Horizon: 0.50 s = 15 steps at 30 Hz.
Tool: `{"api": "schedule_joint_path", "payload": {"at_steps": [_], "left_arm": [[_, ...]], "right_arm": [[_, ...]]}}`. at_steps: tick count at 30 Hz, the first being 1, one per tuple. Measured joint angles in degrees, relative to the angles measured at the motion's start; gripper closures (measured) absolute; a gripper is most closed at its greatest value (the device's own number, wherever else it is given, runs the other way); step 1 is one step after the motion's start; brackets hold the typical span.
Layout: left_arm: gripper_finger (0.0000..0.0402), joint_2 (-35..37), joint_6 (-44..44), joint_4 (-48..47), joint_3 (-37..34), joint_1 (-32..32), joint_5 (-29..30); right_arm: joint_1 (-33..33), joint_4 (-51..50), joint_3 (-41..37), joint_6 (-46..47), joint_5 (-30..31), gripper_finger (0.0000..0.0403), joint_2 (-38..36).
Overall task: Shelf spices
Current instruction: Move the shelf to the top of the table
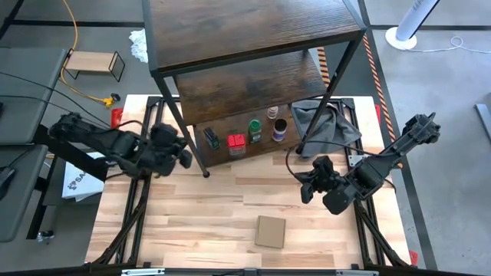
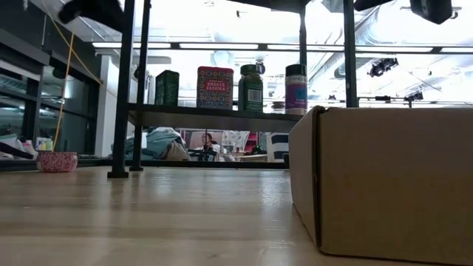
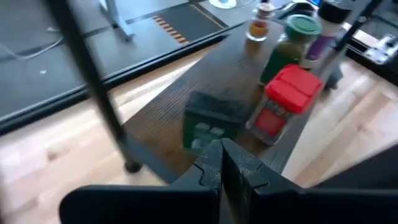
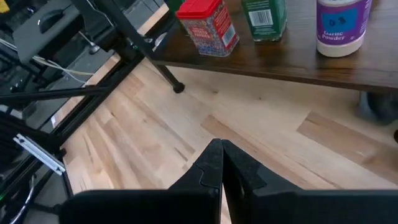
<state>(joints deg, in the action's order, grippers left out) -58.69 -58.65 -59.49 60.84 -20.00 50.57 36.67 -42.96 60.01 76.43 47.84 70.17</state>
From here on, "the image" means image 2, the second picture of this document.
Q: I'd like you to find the person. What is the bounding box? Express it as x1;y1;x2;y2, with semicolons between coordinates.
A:
201;132;220;155

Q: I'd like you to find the pink speckled round cup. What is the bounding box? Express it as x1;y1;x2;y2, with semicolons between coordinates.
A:
35;151;79;174

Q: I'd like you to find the purple label garlic powder bottle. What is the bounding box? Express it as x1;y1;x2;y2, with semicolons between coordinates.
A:
285;64;308;116

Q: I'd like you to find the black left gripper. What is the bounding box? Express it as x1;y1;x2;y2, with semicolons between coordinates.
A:
57;0;125;33

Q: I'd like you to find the small brown cardboard box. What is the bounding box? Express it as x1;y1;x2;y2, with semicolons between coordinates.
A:
288;106;473;266

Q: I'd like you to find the black metal bar fixture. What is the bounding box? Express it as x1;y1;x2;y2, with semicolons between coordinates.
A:
356;90;424;109

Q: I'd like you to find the red smoked paprika tin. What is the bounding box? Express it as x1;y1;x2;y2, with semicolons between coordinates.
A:
196;66;235;110

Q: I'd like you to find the green lid oregano jar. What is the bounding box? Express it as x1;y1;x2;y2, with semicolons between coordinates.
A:
237;64;265;113

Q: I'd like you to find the brown wood black metal shelf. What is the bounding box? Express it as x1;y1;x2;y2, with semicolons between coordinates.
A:
106;0;359;179

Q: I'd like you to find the pile of blue clothes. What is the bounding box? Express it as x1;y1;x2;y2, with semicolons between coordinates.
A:
123;127;191;162

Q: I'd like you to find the yellow cable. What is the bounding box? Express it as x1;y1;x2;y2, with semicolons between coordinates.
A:
40;0;103;152

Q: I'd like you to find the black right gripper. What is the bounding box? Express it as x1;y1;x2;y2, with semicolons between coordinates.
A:
409;0;454;25

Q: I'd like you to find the navy white striped bin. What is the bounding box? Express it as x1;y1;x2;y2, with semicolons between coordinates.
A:
265;132;290;163

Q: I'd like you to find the dark green spice tin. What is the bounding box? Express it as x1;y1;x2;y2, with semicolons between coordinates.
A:
154;69;180;107

